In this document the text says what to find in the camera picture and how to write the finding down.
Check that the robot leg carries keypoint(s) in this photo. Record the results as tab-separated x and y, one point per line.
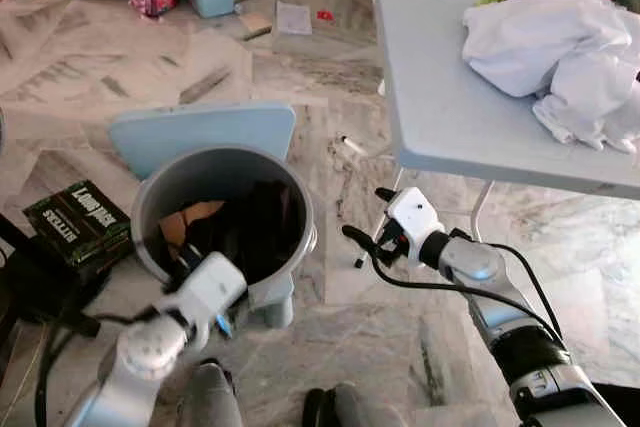
210	402
365	412

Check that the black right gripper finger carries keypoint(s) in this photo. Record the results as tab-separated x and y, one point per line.
360	237
386	194

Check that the brown book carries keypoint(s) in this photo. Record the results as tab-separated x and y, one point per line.
255	27

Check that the robot left leg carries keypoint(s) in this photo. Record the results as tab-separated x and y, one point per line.
210	402

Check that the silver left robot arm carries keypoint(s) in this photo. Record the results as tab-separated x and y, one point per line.
140	357

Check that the small red card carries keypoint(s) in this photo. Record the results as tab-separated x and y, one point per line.
324	15

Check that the white paper sheet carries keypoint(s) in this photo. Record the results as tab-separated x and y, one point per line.
293	19

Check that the black clothing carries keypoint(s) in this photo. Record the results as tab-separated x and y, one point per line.
255	232

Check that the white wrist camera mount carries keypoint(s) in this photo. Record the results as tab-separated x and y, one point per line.
415	215
205	287

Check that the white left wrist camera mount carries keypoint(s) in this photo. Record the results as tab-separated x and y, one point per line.
205	287

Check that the black printed carton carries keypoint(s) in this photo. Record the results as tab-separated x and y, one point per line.
80	227

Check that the robot right leg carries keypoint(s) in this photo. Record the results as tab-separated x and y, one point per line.
365	412

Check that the white marker pen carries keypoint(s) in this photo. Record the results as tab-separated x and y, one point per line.
352	144

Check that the brown cardboard piece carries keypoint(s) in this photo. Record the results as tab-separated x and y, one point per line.
190	219

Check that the white garment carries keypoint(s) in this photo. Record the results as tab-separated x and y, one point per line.
540	47

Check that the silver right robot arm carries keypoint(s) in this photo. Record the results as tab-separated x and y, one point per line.
475	262

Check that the light blue bin lid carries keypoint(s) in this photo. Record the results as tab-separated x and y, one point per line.
200	132

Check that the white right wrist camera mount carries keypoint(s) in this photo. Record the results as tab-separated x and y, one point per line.
415	215

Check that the grey plastic bin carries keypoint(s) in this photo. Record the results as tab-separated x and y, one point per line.
285	292

